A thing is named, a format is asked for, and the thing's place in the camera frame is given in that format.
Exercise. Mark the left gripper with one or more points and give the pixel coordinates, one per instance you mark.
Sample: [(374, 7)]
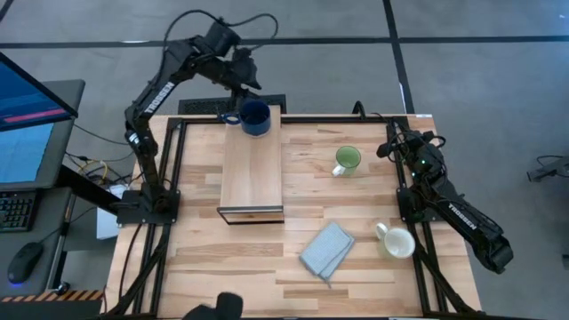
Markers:
[(243, 69)]

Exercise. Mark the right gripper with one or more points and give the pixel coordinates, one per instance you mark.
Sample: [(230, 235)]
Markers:
[(422, 155)]

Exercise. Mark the dark blue mug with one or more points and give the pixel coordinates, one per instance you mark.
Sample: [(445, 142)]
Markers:
[(255, 117)]

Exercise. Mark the large pale green mug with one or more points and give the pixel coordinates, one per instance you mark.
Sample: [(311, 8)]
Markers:
[(399, 243)]

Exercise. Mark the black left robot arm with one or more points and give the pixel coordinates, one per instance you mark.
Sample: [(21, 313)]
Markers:
[(153, 100)]

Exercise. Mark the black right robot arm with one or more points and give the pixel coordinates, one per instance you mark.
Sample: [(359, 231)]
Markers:
[(462, 218)]

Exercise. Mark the black floor mat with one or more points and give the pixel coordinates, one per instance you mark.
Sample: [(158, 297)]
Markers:
[(200, 106)]

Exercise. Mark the grey folded knitted cloth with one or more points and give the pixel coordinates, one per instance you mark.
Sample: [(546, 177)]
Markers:
[(326, 250)]

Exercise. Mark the white paper sheet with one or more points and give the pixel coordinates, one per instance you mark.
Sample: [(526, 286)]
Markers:
[(106, 222)]

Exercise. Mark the monitor with red bar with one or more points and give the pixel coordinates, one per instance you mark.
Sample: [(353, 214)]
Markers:
[(31, 102)]

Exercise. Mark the grey-bezel monitor blue screen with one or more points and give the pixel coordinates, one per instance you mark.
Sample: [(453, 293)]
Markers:
[(26, 153)]

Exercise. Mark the grey computer desk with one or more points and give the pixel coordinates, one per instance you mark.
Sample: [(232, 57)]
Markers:
[(51, 213)]

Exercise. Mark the black keyboard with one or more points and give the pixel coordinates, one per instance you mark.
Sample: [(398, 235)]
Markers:
[(15, 211)]

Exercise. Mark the yellow black hazard tape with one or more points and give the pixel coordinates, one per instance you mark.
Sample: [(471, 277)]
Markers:
[(53, 295)]

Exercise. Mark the black computer mouse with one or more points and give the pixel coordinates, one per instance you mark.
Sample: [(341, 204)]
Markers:
[(24, 263)]

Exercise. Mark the wooden shelf black metal frame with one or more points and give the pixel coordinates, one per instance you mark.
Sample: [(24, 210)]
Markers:
[(251, 169)]

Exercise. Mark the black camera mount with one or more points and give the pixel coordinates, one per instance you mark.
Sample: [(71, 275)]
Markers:
[(224, 306)]

